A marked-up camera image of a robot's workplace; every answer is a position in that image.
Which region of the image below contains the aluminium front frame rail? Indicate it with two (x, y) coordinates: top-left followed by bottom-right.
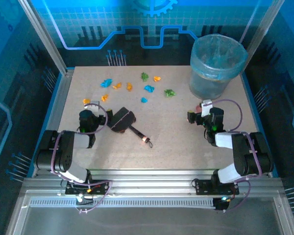
(23, 168), (284, 195)

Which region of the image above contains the black hand brush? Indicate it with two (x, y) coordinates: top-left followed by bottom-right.
(107, 107), (154, 149)

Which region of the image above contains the black connector box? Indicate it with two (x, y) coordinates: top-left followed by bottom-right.
(213, 197), (230, 211)

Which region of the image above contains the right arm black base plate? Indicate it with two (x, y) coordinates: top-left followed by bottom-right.
(193, 178), (240, 196)

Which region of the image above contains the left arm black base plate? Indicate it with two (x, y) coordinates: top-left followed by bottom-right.
(65, 180), (111, 196)

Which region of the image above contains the blue plastic bin liner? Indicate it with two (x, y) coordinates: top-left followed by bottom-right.
(190, 34), (248, 81)

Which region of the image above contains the slotted grey cable duct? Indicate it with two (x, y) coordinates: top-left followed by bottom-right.
(29, 198), (218, 209)

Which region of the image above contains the aluminium side frame rail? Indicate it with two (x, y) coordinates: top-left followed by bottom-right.
(31, 70), (75, 177)

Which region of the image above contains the translucent grey trash bin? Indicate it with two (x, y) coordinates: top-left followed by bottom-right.
(189, 34), (248, 100)

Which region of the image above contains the aluminium frame post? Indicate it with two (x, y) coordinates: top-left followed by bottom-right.
(239, 0), (285, 58)
(17, 0), (75, 76)

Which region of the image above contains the right aluminium frame post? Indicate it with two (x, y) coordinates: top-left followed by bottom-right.
(239, 0), (285, 58)

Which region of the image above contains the left aluminium frame post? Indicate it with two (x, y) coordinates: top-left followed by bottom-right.
(17, 0), (75, 76)

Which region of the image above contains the grey metal front panel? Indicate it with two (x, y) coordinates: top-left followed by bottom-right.
(4, 190), (294, 235)

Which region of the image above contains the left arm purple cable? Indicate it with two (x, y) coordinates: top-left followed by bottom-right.
(50, 102), (113, 214)

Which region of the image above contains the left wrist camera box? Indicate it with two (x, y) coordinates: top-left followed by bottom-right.
(90, 99), (100, 113)

